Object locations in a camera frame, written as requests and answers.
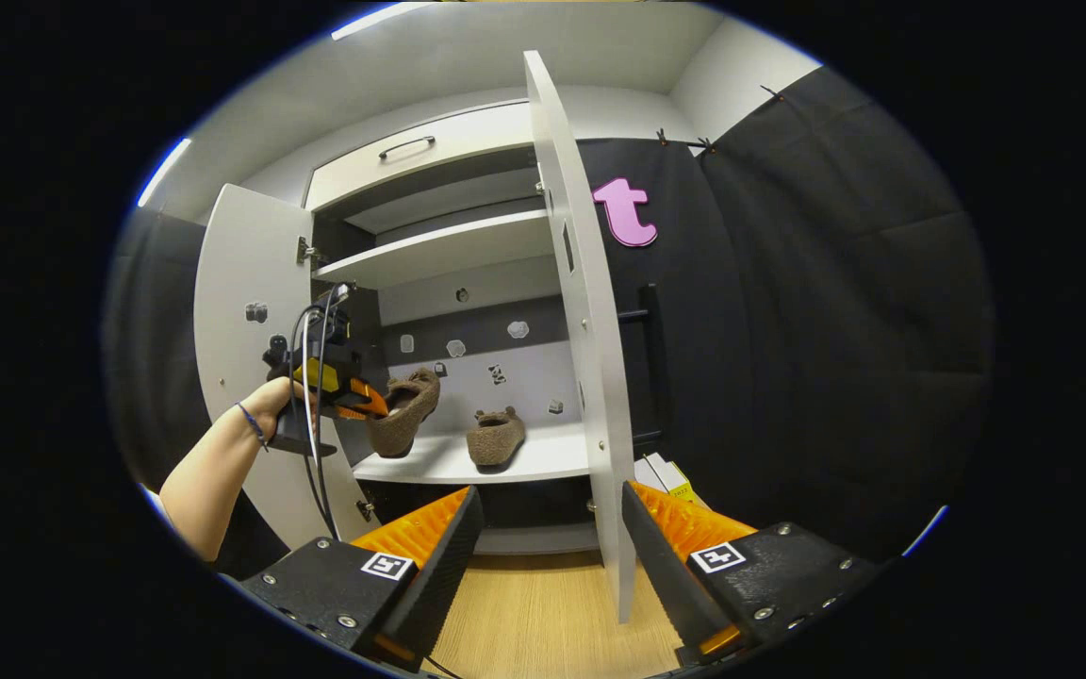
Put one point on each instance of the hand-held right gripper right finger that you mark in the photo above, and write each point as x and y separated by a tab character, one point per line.
661	585

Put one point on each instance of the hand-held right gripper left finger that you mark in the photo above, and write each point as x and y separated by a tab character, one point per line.
439	585

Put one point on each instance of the white cabinet drawer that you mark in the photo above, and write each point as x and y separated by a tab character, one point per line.
486	132

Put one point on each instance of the brown fuzzy shoe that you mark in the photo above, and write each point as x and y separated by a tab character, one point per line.
496	443
406	420

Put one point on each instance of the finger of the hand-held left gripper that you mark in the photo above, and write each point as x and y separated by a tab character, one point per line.
347	412
369	396

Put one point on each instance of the ceiling light strip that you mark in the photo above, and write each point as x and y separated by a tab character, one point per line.
164	173
378	19

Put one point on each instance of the white cabinet door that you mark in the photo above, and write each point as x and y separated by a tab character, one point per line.
241	264
590	377

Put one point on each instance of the yellow and white box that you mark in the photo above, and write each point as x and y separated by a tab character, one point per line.
680	486

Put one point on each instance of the white shoe cabinet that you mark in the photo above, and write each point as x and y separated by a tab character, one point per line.
505	457

